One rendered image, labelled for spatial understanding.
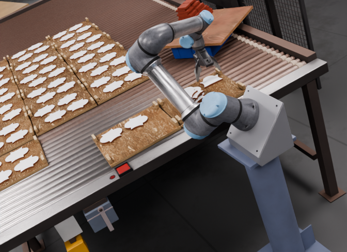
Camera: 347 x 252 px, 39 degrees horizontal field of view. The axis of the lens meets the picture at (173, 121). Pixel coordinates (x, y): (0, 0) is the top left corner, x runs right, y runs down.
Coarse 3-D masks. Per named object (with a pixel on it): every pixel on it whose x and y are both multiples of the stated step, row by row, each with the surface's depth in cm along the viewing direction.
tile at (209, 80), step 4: (208, 76) 282; (212, 76) 281; (216, 76) 279; (204, 80) 280; (208, 80) 279; (212, 80) 277; (216, 80) 275; (220, 80) 275; (200, 84) 280; (204, 84) 276; (208, 84) 275; (212, 84) 275; (204, 88) 274
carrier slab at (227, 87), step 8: (200, 80) 284; (224, 80) 275; (232, 80) 272; (184, 88) 282; (208, 88) 273; (216, 88) 270; (224, 88) 267; (232, 88) 264; (240, 88) 261; (232, 96) 257; (168, 104) 273; (168, 112) 266; (176, 112) 263
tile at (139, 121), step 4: (140, 116) 270; (144, 116) 269; (132, 120) 269; (136, 120) 268; (140, 120) 266; (144, 120) 265; (128, 124) 267; (132, 124) 266; (136, 124) 264; (140, 124) 263; (128, 128) 265; (132, 128) 262
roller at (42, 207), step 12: (288, 72) 263; (264, 84) 260; (240, 96) 258; (180, 132) 250; (156, 144) 247; (132, 156) 245; (108, 168) 243; (72, 192) 238; (48, 204) 236; (24, 216) 233; (0, 228) 232
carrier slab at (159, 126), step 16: (144, 112) 275; (160, 112) 269; (112, 128) 272; (144, 128) 260; (160, 128) 255; (176, 128) 250; (96, 144) 264; (112, 144) 258; (128, 144) 252; (144, 144) 247; (112, 160) 245
